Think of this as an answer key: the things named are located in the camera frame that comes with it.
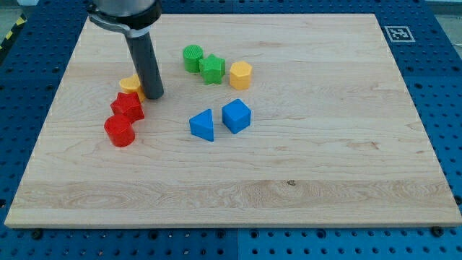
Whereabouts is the red cylinder block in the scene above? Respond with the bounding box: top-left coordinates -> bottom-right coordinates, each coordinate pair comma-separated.
104,114 -> 135,147

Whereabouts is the green star block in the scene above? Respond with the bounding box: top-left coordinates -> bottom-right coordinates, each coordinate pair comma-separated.
199,53 -> 225,85

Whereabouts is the blue triangle block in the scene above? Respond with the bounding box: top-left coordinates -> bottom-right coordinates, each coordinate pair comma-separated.
189,109 -> 214,142

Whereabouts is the red star block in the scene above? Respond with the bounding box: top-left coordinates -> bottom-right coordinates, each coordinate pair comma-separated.
110,92 -> 145,123

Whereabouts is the white fiducial marker tag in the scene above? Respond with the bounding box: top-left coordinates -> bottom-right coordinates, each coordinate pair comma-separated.
384,25 -> 415,43

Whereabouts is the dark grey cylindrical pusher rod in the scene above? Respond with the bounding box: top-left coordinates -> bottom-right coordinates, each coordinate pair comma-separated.
126,32 -> 164,100

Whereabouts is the yellow heart block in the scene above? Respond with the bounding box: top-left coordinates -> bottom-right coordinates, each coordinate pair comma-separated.
119,74 -> 146,103

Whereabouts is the yellow hexagon block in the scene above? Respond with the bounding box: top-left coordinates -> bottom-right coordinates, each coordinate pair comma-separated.
230,61 -> 253,90

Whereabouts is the blue cube block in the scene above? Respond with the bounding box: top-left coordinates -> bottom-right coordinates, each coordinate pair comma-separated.
222,99 -> 251,134

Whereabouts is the green cylinder block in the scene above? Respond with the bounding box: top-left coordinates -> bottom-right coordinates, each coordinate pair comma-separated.
183,45 -> 204,73

